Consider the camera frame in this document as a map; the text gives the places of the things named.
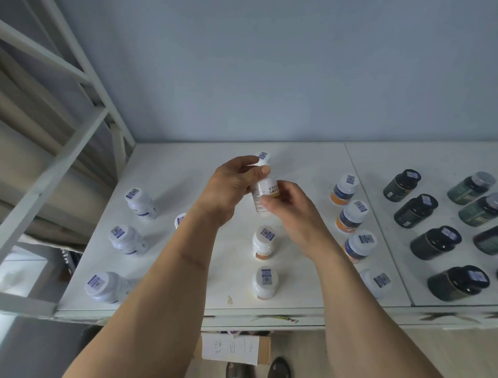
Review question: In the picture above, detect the person's left hand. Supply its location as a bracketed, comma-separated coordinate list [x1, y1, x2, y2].
[202, 155, 271, 228]

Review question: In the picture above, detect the person's right hand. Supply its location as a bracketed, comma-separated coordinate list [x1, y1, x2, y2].
[261, 180, 334, 261]

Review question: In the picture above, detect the person's left forearm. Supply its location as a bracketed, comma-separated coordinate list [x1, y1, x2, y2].
[63, 203, 234, 378]

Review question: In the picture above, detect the person's right forearm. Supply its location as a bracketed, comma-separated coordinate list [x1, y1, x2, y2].
[310, 242, 445, 378]

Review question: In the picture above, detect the white bottle orange blue label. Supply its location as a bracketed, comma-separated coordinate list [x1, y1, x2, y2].
[330, 173, 359, 206]
[359, 268, 392, 299]
[336, 200, 370, 234]
[343, 230, 377, 264]

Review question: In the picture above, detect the dark bottle black cap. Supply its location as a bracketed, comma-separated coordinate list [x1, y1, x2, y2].
[410, 225, 463, 261]
[427, 265, 490, 303]
[394, 193, 439, 229]
[383, 169, 422, 203]

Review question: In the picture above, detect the cardboard box with paper note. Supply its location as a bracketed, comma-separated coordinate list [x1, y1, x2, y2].
[194, 332, 271, 367]

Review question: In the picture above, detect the person's right shoe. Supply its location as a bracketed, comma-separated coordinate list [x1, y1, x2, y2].
[268, 356, 291, 378]

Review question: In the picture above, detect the white metal shelf rack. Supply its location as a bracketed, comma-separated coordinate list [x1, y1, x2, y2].
[0, 0, 136, 318]

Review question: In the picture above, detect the green bottle grey cap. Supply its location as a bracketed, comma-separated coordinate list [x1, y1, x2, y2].
[458, 193, 498, 227]
[473, 225, 498, 256]
[447, 171, 496, 205]

